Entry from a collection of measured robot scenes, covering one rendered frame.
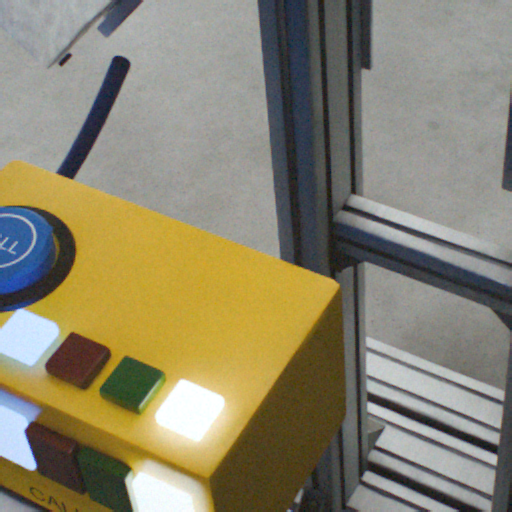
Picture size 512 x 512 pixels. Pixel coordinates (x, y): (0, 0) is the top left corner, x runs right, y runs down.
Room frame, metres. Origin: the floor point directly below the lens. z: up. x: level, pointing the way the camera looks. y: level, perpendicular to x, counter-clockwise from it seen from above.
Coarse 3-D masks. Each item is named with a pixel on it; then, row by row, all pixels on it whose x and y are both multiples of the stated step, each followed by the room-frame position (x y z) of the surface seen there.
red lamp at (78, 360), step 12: (72, 336) 0.30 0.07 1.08; (84, 336) 0.30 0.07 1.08; (60, 348) 0.30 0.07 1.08; (72, 348) 0.30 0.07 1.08; (84, 348) 0.30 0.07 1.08; (96, 348) 0.30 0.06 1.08; (108, 348) 0.30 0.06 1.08; (48, 360) 0.29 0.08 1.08; (60, 360) 0.29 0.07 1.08; (72, 360) 0.29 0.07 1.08; (84, 360) 0.29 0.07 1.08; (96, 360) 0.29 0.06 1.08; (108, 360) 0.29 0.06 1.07; (48, 372) 0.29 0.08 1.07; (60, 372) 0.29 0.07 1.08; (72, 372) 0.29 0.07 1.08; (84, 372) 0.29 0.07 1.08; (96, 372) 0.29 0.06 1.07; (72, 384) 0.28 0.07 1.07; (84, 384) 0.28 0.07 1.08
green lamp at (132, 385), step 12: (132, 360) 0.29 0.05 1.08; (120, 372) 0.28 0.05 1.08; (132, 372) 0.28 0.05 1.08; (144, 372) 0.28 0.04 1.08; (156, 372) 0.28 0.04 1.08; (108, 384) 0.28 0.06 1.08; (120, 384) 0.28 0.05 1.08; (132, 384) 0.28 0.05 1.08; (144, 384) 0.28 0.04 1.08; (156, 384) 0.28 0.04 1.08; (108, 396) 0.28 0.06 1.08; (120, 396) 0.27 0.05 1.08; (132, 396) 0.27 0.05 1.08; (144, 396) 0.27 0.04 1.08; (132, 408) 0.27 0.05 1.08; (144, 408) 0.27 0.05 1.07
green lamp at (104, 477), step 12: (84, 456) 0.26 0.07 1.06; (96, 456) 0.26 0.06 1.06; (84, 468) 0.26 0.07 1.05; (96, 468) 0.26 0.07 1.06; (108, 468) 0.26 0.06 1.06; (120, 468) 0.26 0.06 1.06; (132, 468) 0.26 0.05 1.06; (84, 480) 0.26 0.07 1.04; (96, 480) 0.26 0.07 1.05; (108, 480) 0.26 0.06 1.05; (120, 480) 0.25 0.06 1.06; (132, 480) 0.26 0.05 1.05; (96, 492) 0.26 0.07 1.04; (108, 492) 0.26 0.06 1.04; (120, 492) 0.25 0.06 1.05; (132, 492) 0.25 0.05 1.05; (108, 504) 0.26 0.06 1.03; (120, 504) 0.26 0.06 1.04; (132, 504) 0.25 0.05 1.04
